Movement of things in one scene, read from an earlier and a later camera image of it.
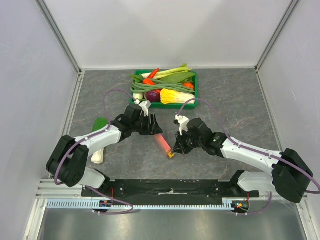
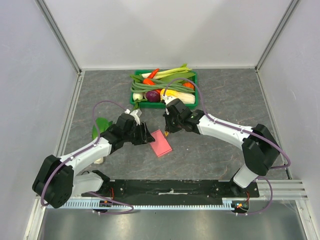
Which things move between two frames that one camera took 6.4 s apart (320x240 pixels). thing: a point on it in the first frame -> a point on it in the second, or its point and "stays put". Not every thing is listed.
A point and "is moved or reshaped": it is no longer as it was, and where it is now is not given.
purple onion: (153, 96) stays put
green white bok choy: (99, 123) stays put
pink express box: (163, 142) is moved or reshaped
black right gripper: (184, 142) -> (169, 122)
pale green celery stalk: (162, 73) stays put
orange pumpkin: (188, 85) stays put
